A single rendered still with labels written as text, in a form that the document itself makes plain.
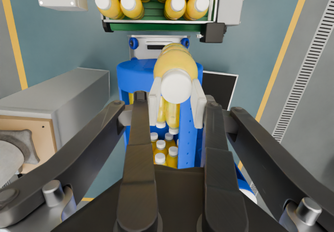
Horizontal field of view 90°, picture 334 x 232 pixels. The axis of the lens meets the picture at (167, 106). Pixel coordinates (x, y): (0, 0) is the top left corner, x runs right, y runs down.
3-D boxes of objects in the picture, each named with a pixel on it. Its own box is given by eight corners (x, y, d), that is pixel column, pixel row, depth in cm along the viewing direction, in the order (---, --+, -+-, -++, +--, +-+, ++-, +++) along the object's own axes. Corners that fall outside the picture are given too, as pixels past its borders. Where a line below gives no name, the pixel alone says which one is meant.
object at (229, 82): (164, 179, 222) (165, 189, 209) (182, 65, 165) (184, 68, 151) (202, 181, 228) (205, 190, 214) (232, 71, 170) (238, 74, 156)
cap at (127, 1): (119, 0, 49) (118, -1, 47) (129, -9, 48) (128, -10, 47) (127, 13, 50) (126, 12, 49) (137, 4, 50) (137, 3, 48)
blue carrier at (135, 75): (138, 203, 103) (129, 261, 77) (126, 57, 69) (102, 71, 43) (185, 204, 103) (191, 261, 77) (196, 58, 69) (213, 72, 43)
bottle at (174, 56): (159, 41, 37) (148, 56, 20) (191, 42, 37) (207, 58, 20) (159, 73, 40) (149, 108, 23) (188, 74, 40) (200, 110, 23)
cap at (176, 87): (161, 69, 21) (160, 73, 19) (192, 70, 21) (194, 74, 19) (160, 98, 23) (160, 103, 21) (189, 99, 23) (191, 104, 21)
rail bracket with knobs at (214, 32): (194, 41, 72) (200, 42, 63) (195, 23, 69) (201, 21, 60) (216, 41, 73) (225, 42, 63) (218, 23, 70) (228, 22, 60)
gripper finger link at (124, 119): (145, 128, 14) (109, 126, 14) (152, 104, 18) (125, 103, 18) (145, 113, 13) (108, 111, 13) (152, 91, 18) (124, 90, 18)
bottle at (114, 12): (126, 21, 67) (116, 17, 50) (108, 19, 67) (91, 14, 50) (126, 1, 65) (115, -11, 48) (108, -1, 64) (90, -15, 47)
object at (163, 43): (147, 47, 69) (145, 49, 58) (147, 40, 68) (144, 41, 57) (171, 47, 70) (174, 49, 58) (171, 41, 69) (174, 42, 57)
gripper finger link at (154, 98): (155, 126, 16) (147, 125, 16) (160, 99, 22) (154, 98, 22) (156, 96, 14) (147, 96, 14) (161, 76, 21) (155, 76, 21)
